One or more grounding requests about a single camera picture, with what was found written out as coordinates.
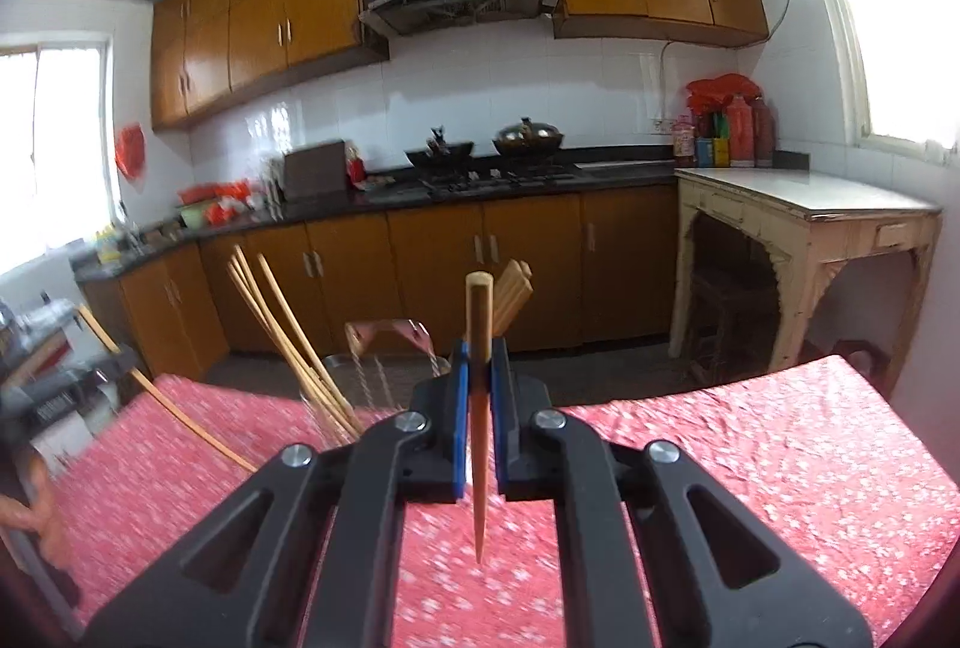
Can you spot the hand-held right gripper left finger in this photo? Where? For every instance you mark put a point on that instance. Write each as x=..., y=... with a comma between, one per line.
x=459, y=453

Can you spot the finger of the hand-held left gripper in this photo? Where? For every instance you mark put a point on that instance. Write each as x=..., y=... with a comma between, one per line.
x=105, y=369

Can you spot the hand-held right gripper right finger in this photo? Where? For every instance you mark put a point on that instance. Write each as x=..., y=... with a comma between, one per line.
x=501, y=453

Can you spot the wooden chopstick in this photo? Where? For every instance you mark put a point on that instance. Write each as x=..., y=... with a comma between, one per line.
x=180, y=415
x=508, y=288
x=297, y=318
x=267, y=333
x=277, y=318
x=525, y=297
x=517, y=292
x=478, y=318

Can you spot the person's left hand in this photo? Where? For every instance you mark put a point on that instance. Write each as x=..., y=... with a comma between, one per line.
x=34, y=513

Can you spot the yellow detergent bottle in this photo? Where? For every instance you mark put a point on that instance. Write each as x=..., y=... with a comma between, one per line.
x=108, y=247

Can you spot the sink faucet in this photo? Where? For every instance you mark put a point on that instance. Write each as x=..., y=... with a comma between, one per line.
x=124, y=228

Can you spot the green basin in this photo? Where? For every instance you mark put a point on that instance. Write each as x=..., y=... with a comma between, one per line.
x=193, y=215

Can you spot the wooden base cabinets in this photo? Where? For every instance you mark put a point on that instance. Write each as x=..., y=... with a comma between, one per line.
x=525, y=258

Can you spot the red basin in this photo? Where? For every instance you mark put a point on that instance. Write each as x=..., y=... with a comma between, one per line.
x=196, y=193

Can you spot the small red plastic bag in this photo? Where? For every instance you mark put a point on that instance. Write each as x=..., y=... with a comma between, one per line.
x=229, y=202

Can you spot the window beside sink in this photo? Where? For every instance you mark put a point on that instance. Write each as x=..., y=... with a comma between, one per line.
x=52, y=153

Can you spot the red floral tablecloth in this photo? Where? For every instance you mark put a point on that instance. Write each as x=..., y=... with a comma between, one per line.
x=750, y=468

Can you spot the dark wooden stool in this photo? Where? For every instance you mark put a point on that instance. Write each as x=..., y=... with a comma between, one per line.
x=727, y=318

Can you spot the black kitchen countertop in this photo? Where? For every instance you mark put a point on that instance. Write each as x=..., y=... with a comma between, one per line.
x=525, y=179

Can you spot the gas stove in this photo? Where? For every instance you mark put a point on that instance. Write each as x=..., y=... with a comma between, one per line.
x=495, y=174

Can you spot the plate with food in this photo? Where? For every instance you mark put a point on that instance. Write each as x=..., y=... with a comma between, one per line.
x=381, y=181

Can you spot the dark cutting board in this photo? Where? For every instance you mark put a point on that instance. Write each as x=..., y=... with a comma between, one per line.
x=315, y=172

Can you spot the black wok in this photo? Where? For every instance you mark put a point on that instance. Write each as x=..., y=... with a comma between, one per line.
x=442, y=151

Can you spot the small red bottle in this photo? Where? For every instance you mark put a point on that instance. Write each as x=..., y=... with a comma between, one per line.
x=355, y=166

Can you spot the pot with lid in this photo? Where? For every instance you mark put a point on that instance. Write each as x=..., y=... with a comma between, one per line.
x=529, y=138

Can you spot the pink jar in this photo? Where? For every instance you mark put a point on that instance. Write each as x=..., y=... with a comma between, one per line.
x=684, y=145

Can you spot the blue and yellow box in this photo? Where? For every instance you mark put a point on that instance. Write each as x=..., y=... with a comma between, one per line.
x=712, y=153

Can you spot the green bottle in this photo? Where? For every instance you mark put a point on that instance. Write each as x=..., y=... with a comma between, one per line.
x=720, y=124

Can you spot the large red bottle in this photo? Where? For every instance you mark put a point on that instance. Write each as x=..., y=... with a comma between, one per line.
x=739, y=134

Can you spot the worn white table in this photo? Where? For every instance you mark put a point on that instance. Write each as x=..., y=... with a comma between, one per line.
x=810, y=190

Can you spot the dark red bottle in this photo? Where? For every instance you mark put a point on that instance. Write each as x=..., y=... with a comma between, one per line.
x=763, y=134

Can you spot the large red plastic bag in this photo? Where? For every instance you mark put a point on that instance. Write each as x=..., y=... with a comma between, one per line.
x=716, y=89

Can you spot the window beside white table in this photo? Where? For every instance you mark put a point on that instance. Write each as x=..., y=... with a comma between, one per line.
x=900, y=3

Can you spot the red paper wall decoration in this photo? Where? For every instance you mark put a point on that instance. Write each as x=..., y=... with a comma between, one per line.
x=130, y=151

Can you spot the wall socket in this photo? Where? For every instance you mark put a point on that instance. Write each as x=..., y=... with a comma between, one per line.
x=661, y=125

